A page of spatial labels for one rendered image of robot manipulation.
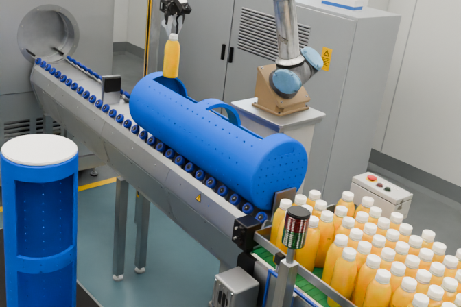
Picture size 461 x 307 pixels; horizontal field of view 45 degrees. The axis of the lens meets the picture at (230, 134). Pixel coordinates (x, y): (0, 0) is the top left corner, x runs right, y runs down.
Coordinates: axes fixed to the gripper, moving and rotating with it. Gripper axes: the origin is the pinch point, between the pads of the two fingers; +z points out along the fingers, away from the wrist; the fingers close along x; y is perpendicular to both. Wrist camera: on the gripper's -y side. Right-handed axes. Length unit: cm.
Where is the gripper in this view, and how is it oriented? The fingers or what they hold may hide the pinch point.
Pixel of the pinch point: (173, 33)
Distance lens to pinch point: 249.4
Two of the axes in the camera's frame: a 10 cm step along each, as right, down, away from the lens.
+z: -1.2, 9.2, 3.6
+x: -7.7, 1.4, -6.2
